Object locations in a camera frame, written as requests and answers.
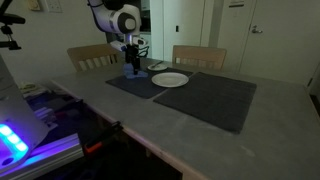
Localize dark placemat large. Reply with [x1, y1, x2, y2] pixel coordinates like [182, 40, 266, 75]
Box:
[155, 72, 257, 134]

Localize silver door handle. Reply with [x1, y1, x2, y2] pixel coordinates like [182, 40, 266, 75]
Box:
[251, 25, 263, 34]

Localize right wooden chair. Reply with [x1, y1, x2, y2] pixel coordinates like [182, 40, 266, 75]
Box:
[172, 45, 227, 70]

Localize knife on saucer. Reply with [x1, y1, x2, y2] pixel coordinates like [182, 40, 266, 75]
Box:
[150, 61, 164, 69]

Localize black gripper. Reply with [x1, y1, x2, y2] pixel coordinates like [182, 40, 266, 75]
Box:
[125, 45, 139, 75]

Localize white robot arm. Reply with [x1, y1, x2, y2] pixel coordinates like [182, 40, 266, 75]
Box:
[87, 0, 146, 75]

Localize black camera stand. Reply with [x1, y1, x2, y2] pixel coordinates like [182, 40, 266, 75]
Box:
[0, 0, 26, 50]

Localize small white saucer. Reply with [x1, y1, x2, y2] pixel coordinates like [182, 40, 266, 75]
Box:
[147, 64, 168, 71]

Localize left wooden chair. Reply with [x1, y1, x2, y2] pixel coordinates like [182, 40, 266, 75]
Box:
[67, 44, 120, 72]

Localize dark placemat near plate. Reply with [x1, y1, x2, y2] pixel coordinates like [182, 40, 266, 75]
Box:
[107, 68, 192, 99]

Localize blue cloth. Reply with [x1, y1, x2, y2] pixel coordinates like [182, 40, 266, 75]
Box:
[123, 64, 148, 79]

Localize wooden chair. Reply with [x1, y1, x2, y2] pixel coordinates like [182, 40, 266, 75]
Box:
[67, 44, 120, 72]
[172, 45, 227, 70]

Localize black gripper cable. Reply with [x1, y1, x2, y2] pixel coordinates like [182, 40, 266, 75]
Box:
[137, 45, 150, 58]

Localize orange black clamp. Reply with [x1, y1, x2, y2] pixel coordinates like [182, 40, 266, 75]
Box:
[83, 121, 123, 154]

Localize white door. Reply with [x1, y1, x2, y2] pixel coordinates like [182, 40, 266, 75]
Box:
[240, 0, 320, 85]

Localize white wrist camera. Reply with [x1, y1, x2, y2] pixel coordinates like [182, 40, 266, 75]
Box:
[110, 36, 148, 53]

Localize large white plate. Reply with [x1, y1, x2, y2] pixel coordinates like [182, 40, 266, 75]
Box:
[151, 72, 189, 88]

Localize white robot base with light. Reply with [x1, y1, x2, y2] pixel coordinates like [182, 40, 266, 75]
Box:
[0, 56, 49, 173]

